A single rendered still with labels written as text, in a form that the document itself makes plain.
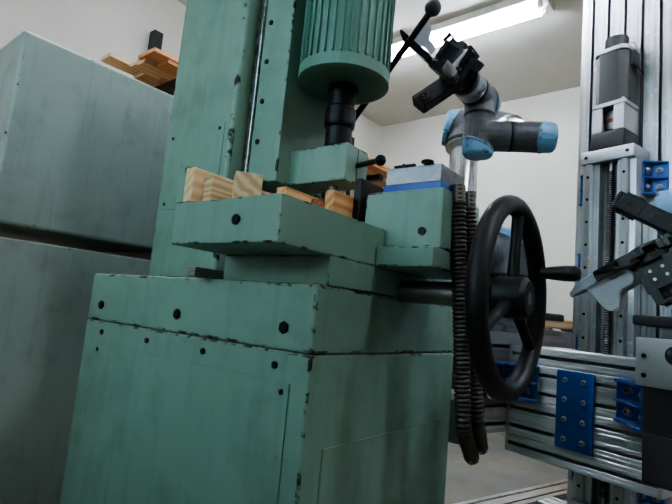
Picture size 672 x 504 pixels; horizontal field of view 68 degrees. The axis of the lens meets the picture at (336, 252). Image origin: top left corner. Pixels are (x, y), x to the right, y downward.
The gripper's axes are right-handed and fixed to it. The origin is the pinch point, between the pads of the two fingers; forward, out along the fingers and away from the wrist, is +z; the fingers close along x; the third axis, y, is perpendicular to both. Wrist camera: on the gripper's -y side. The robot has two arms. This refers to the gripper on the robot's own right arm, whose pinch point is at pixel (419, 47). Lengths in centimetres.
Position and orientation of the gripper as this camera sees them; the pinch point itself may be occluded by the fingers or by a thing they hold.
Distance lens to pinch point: 110.6
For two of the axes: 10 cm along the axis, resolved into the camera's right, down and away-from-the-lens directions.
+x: 5.4, 6.5, -5.4
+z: -6.0, -1.6, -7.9
